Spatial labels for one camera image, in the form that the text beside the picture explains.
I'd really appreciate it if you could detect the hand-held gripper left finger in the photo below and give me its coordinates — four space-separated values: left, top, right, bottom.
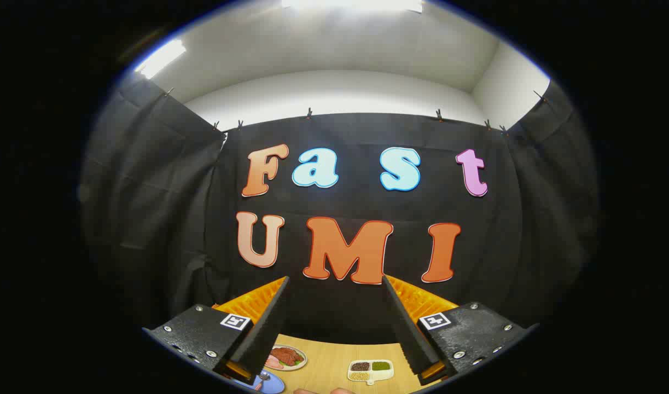
142 276 290 385

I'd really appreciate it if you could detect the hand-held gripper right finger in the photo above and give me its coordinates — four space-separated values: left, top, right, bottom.
382 274 540 386

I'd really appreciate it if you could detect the brown steak piece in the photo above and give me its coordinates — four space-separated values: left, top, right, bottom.
271 347 304 366

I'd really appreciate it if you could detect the white oval plate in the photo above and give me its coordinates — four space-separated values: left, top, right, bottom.
264 345 307 372

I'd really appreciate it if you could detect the white divided tray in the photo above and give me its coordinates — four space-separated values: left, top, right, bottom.
347 360 394 385

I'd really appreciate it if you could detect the blue round plate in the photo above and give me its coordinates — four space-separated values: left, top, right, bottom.
233 369 286 394

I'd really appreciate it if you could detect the row of black cloth clips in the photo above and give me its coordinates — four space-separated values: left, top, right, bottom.
165 88 548 135

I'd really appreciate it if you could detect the ceiling light panel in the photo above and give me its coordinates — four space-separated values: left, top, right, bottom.
281 0 424 14
135 39 187 80

